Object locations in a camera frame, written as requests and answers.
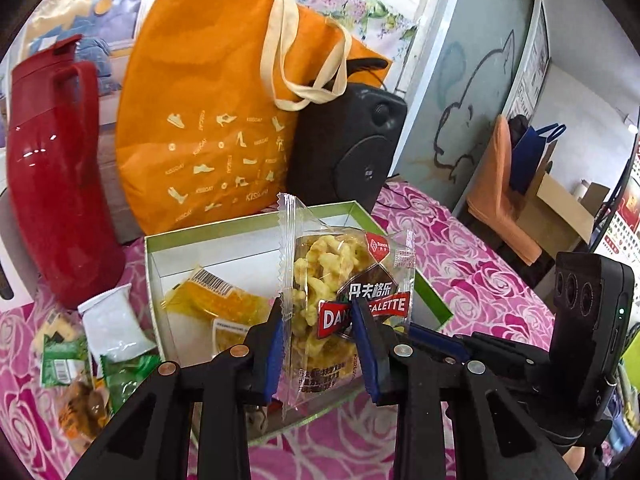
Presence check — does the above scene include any bedding wall poster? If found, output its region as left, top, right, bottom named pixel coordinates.
left=20, top=0, right=161, bottom=91

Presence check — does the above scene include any green cardboard box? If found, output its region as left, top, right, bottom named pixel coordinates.
left=144, top=200, right=455, bottom=448

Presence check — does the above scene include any red thermos jug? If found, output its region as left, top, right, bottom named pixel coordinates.
left=6, top=34, right=127, bottom=311

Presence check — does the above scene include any yellow snack packet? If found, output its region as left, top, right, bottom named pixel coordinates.
left=160, top=266, right=273, bottom=356

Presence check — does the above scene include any brown ball snack packet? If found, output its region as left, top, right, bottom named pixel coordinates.
left=57, top=380, right=113, bottom=453

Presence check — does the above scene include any red wall calendar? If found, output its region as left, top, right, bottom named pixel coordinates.
left=595, top=160, right=640, bottom=261

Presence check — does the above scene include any white wall chart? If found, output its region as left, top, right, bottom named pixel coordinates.
left=510, top=0, right=551, bottom=118

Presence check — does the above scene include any black speaker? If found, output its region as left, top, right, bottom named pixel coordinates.
left=286, top=57, right=408, bottom=216

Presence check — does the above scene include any green snack packet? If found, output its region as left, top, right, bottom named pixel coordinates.
left=100, top=353, right=162, bottom=413
left=40, top=334, right=91, bottom=388

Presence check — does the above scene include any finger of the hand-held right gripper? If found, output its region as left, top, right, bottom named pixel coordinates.
left=409, top=324, right=551, bottom=361
left=492, top=357, right=553, bottom=398

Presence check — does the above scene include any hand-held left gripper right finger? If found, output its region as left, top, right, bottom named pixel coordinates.
left=350, top=299, right=581, bottom=480

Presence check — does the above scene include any clear waffle snack packet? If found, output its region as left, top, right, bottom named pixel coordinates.
left=276, top=192, right=418, bottom=423

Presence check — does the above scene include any blue paper bag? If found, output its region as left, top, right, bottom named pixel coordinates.
left=510, top=122, right=568, bottom=196

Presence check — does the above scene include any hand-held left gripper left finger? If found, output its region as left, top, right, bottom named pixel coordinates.
left=65, top=297, right=286, bottom=480

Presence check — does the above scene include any pink rose tablecloth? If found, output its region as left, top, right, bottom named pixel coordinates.
left=0, top=180, right=566, bottom=480

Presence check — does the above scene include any grey panel with cartoon drawing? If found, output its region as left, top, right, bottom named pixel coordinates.
left=395, top=0, right=533, bottom=211

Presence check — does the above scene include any open cardboard box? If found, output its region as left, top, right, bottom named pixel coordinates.
left=515, top=170, right=613, bottom=256

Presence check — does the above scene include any orange tote bag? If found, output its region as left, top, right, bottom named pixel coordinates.
left=115, top=0, right=393, bottom=236

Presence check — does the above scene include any orange chair cover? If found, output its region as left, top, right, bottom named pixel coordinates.
left=467, top=114, right=543, bottom=266

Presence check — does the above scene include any white snack packet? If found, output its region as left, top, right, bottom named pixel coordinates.
left=77, top=284, right=158, bottom=363

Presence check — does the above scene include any floral wall poster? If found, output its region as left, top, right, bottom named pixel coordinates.
left=235, top=0, right=421, bottom=51

